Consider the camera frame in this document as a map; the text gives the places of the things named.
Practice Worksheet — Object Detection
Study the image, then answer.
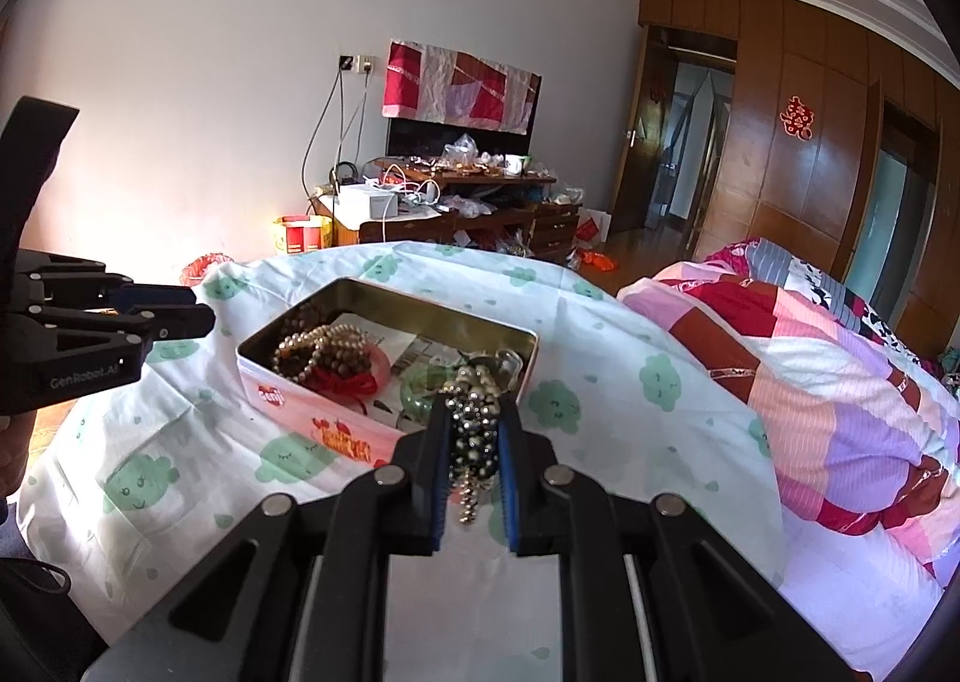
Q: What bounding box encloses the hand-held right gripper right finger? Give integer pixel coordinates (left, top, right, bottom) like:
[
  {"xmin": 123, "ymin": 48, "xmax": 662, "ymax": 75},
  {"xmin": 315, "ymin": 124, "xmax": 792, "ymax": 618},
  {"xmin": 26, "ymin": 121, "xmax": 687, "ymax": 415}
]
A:
[{"xmin": 495, "ymin": 397, "xmax": 875, "ymax": 682}]

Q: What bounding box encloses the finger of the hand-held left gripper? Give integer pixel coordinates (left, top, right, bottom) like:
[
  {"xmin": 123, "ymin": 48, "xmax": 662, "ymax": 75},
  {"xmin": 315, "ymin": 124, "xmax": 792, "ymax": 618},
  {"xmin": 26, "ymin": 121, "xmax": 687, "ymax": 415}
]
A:
[
  {"xmin": 28, "ymin": 303, "xmax": 217, "ymax": 354},
  {"xmin": 19, "ymin": 250, "xmax": 198, "ymax": 315}
]

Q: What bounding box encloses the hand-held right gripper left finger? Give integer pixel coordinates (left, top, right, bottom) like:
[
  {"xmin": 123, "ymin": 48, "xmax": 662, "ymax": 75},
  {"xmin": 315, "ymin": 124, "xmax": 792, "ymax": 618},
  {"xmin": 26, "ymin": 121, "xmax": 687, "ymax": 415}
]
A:
[{"xmin": 81, "ymin": 393, "xmax": 455, "ymax": 682}]

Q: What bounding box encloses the dark metallic bead necklace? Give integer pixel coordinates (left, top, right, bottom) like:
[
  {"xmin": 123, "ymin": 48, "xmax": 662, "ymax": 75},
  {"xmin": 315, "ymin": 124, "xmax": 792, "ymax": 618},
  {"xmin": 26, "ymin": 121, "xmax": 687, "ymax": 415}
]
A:
[{"xmin": 439, "ymin": 363, "xmax": 512, "ymax": 527}]

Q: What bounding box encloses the green jade bangle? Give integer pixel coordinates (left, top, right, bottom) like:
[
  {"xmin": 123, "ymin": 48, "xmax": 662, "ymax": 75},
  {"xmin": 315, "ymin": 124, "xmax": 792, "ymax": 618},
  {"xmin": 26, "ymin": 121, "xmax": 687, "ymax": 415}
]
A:
[{"xmin": 397, "ymin": 365, "xmax": 452, "ymax": 422}]

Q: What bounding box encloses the red knot coin charm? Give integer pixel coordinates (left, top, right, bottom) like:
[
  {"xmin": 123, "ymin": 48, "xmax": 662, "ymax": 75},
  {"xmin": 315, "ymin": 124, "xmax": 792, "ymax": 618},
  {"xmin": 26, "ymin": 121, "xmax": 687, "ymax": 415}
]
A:
[{"xmin": 310, "ymin": 365, "xmax": 377, "ymax": 417}]

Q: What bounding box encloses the pearl bead bracelet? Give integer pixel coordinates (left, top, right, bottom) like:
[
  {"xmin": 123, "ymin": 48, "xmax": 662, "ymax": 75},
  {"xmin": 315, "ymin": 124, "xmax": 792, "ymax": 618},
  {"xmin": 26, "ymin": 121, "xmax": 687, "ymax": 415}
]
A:
[{"xmin": 272, "ymin": 324, "xmax": 362, "ymax": 383}]

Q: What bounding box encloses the brown wooden bead bracelet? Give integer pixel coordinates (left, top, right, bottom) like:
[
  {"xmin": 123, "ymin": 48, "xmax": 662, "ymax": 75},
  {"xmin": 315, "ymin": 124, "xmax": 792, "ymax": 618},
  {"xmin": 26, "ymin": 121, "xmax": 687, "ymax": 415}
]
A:
[{"xmin": 281, "ymin": 303, "xmax": 376, "ymax": 384}]

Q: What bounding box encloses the pink tin box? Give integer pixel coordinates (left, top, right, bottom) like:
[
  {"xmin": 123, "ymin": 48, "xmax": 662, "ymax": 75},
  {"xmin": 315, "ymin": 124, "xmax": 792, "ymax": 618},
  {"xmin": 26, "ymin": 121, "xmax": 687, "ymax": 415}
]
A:
[{"xmin": 235, "ymin": 277, "xmax": 539, "ymax": 468}]

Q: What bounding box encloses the person's left hand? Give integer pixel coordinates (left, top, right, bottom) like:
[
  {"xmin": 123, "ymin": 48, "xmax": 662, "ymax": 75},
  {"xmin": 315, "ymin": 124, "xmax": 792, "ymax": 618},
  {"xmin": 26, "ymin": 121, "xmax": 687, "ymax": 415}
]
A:
[{"xmin": 0, "ymin": 416, "xmax": 35, "ymax": 497}]

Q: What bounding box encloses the red basket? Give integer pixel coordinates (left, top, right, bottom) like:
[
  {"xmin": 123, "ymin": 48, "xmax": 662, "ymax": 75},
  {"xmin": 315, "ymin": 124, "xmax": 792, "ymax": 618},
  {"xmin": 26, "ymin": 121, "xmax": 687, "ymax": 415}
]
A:
[{"xmin": 180, "ymin": 253, "xmax": 234, "ymax": 288}]

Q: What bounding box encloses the printed booklet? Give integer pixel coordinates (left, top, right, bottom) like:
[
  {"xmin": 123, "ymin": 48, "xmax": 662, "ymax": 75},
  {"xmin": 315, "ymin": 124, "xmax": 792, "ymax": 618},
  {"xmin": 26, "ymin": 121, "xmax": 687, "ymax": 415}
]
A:
[{"xmin": 330, "ymin": 313, "xmax": 467, "ymax": 428}]

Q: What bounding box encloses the white cloud-print sheet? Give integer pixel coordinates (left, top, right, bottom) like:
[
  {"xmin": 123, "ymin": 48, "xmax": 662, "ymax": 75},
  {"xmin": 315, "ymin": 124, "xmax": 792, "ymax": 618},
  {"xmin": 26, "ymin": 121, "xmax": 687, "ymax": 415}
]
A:
[{"xmin": 16, "ymin": 241, "xmax": 788, "ymax": 682}]

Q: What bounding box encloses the red and yellow container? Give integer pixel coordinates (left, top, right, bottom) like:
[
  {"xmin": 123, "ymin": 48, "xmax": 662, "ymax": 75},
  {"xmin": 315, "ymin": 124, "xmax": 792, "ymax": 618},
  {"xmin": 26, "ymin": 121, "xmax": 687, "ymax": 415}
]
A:
[{"xmin": 272, "ymin": 213, "xmax": 334, "ymax": 256}]

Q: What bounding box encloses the white box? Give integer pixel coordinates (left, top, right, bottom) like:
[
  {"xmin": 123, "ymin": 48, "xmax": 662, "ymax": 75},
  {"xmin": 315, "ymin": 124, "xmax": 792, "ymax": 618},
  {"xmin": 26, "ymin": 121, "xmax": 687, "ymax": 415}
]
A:
[{"xmin": 337, "ymin": 183, "xmax": 403, "ymax": 222}]

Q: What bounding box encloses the person's dark clothing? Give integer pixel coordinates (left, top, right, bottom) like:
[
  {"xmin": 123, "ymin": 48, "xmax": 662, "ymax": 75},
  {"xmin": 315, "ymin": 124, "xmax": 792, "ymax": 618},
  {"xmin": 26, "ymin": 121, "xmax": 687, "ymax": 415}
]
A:
[{"xmin": 0, "ymin": 554, "xmax": 107, "ymax": 682}]

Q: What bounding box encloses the cluttered wooden desk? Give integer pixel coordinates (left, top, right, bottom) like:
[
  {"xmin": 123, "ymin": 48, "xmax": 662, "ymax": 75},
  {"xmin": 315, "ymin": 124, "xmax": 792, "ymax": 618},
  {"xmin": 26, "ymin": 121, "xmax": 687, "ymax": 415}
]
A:
[{"xmin": 311, "ymin": 157, "xmax": 583, "ymax": 263}]

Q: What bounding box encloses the red and white paper bag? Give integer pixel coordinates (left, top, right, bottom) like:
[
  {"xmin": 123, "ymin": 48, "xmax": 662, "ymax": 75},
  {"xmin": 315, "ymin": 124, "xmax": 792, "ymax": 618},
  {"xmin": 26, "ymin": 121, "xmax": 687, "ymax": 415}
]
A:
[{"xmin": 574, "ymin": 208, "xmax": 613, "ymax": 245}]

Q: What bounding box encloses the black television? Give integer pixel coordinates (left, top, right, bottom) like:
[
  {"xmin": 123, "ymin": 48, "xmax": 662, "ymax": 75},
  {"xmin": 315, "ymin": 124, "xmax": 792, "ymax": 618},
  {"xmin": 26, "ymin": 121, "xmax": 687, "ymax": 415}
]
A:
[{"xmin": 386, "ymin": 115, "xmax": 530, "ymax": 162}]

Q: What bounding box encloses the wooden door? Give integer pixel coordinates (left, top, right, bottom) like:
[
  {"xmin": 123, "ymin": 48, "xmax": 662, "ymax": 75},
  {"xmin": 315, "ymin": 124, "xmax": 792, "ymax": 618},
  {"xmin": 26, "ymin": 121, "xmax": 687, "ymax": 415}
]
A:
[{"xmin": 611, "ymin": 25, "xmax": 670, "ymax": 234}]

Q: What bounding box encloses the patchwork quilt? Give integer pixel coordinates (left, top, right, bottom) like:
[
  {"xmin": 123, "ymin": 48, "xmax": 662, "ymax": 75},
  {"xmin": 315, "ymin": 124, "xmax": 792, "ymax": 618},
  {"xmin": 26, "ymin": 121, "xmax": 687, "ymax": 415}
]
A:
[{"xmin": 616, "ymin": 238, "xmax": 960, "ymax": 589}]

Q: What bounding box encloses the patchwork cloth cover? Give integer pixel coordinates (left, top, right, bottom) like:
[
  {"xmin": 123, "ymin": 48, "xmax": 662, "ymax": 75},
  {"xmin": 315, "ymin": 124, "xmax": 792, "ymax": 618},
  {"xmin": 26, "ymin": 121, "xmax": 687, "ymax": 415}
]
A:
[{"xmin": 382, "ymin": 38, "xmax": 542, "ymax": 134}]

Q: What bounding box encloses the white bed sheet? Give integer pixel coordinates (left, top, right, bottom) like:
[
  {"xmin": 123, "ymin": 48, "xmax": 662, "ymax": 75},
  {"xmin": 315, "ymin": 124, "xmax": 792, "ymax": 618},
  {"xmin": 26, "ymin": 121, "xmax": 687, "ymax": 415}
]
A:
[{"xmin": 772, "ymin": 502, "xmax": 955, "ymax": 677}]

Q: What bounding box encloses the wooden wardrobe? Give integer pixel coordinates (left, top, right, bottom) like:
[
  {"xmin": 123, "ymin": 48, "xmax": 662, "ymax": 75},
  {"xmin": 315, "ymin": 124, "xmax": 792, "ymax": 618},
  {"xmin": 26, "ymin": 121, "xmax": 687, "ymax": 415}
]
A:
[{"xmin": 637, "ymin": 0, "xmax": 960, "ymax": 362}]

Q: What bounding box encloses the red paper-cut sticker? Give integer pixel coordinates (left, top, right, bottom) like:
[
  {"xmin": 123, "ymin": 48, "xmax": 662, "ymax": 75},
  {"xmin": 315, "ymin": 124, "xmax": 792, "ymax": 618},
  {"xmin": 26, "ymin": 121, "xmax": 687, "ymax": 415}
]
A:
[{"xmin": 778, "ymin": 98, "xmax": 815, "ymax": 142}]

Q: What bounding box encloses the grey power cable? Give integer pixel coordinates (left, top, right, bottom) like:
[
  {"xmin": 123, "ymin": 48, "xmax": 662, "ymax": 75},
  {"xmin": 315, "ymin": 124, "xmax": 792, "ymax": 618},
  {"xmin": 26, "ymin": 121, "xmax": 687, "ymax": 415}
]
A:
[{"xmin": 302, "ymin": 70, "xmax": 350, "ymax": 204}]

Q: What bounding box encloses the white power cable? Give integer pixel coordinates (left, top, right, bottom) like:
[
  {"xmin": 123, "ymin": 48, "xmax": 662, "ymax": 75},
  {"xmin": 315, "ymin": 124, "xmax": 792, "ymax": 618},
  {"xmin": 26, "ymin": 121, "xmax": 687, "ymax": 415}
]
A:
[{"xmin": 337, "ymin": 73, "xmax": 373, "ymax": 167}]

